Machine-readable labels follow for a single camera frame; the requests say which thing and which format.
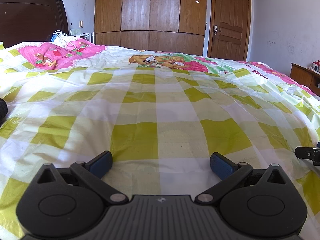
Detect wooden tv cabinet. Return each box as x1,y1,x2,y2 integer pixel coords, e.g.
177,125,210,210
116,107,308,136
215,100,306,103
290,63,320,96

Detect checkered cartoon bed sheet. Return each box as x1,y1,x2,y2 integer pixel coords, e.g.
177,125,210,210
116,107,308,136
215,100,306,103
1,39,319,239

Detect folded black garment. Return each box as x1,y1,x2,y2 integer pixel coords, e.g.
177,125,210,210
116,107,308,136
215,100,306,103
0,99,8,125

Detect white blue bag pile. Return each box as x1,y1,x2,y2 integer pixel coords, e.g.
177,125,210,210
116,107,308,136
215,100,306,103
50,30,91,48

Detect brown wooden door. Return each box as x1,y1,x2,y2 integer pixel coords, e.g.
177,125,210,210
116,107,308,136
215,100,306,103
207,0,252,61

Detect brown wooden wardrobe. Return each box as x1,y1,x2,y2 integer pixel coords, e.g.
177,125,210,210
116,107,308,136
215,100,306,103
94,0,207,55

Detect dark wooden headboard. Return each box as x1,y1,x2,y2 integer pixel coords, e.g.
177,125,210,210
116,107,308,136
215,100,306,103
0,0,69,48

